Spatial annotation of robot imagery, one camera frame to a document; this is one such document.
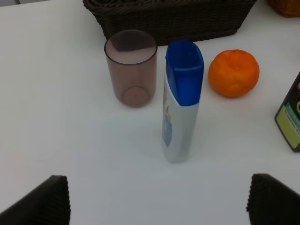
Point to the white blue-capped shampoo bottle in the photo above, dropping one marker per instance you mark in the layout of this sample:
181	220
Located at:
183	78

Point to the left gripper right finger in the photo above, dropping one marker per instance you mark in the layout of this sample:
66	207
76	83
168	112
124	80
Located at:
271	202

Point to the black pump bottle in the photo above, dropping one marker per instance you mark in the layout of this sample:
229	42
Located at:
287	117

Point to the translucent pink plastic cup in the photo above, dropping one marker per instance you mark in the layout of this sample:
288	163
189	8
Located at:
132	62

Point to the orange wicker basket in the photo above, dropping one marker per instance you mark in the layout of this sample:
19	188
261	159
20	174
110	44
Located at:
285	8

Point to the dark brown wicker basket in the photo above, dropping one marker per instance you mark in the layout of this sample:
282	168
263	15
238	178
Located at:
170	20

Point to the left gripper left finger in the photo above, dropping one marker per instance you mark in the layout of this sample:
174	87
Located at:
47	204

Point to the orange tangerine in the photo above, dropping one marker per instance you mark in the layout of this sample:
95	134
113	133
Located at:
233	73

